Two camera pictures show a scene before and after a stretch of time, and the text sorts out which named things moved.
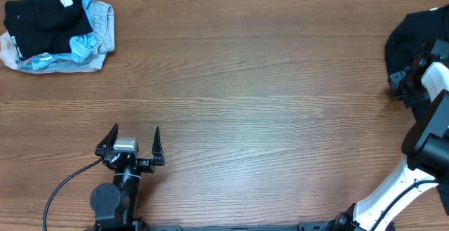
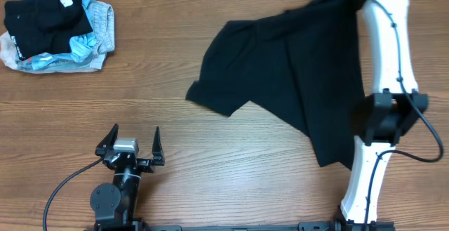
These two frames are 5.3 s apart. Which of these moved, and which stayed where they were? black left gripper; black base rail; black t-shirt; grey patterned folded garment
Moved: black t-shirt
Stayed: black left gripper; grey patterned folded garment; black base rail
